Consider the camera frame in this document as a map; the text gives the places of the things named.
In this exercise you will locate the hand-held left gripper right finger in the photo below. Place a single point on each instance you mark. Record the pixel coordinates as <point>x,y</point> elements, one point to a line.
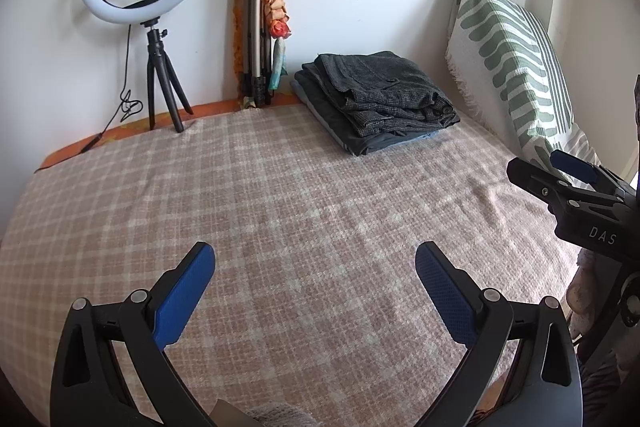
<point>445,292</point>

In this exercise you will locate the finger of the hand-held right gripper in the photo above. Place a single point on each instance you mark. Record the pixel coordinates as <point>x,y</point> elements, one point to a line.
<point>532,179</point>
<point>575,166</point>

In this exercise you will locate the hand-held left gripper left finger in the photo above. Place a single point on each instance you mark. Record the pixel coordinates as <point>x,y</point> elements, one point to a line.
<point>185,292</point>

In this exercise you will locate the grey tweed pants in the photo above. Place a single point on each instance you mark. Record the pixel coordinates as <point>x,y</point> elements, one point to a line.
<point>380,77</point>

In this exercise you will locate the person's right forearm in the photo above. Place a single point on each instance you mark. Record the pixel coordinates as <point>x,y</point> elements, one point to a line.
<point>582,297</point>

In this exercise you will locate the beige plaid blanket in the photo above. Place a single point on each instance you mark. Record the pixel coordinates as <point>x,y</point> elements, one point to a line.
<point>250,207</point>

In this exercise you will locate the green striped pillow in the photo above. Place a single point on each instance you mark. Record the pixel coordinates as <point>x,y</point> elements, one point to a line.
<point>500,57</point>

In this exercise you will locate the folded dark clothes pile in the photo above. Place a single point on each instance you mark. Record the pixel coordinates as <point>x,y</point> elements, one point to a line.
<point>345,132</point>

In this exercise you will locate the black mini tripod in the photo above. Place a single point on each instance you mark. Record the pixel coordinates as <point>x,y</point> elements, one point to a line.
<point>156,57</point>

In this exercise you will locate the folded silver tripod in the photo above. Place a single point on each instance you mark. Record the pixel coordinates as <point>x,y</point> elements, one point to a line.
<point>255,32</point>

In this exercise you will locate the orange floral scarf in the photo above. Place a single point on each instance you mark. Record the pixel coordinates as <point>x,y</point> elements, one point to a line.
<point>277,7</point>

